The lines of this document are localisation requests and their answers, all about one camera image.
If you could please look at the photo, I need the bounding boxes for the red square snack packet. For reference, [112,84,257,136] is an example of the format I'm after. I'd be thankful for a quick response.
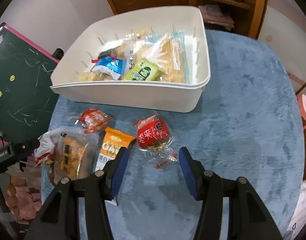
[134,114,178,169]

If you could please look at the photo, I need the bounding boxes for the blue fuzzy tablecloth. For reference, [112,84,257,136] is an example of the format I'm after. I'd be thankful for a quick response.
[40,29,306,240]

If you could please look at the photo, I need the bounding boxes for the small blue snack packet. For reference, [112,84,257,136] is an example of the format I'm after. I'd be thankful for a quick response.
[91,56,127,80]

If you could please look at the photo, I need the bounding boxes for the wooden corner shelf unit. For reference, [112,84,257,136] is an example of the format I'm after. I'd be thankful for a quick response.
[187,0,270,39]

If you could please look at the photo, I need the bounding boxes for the small red candy packet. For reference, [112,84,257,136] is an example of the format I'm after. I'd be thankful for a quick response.
[75,109,112,134]

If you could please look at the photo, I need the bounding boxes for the crumpled white and red packet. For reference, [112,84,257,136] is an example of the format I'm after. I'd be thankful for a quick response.
[34,127,68,167]

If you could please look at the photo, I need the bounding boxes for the clear packet of yellow puffs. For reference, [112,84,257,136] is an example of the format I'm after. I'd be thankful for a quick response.
[76,71,113,82]
[115,30,148,60]

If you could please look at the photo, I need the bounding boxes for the white plastic bin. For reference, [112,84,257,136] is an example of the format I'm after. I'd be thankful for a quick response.
[50,5,211,113]

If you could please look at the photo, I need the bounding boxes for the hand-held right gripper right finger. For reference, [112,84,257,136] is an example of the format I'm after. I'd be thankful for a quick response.
[178,147,285,240]

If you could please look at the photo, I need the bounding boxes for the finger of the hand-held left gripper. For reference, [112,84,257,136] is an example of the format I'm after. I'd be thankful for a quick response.
[9,137,41,161]

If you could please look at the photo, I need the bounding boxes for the pale flowered wardrobe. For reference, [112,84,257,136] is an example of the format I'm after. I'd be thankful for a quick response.
[258,0,306,98]

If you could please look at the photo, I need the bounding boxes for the dark red snack packet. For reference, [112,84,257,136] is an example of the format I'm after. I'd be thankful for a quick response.
[98,49,118,58]

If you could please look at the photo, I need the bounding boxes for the pink folded cloths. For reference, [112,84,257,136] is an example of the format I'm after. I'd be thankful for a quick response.
[202,4,235,30]

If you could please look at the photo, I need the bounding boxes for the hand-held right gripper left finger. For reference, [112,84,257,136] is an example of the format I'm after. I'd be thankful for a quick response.
[24,148,129,240]

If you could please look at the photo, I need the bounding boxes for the pink framed green chalkboard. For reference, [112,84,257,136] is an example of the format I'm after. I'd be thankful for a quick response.
[0,22,61,145]

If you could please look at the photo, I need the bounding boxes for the green snack packet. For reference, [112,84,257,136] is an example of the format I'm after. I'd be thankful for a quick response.
[124,58,166,82]

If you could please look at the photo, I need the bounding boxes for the clear zip bag of crackers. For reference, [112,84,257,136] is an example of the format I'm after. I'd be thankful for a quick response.
[143,31,193,84]

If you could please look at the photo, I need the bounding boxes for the clear packet of fried snacks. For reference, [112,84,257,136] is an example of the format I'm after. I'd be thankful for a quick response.
[51,131,99,180]

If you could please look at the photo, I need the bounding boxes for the orange and white oat bar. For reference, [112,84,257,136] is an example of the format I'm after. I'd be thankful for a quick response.
[94,127,136,206]

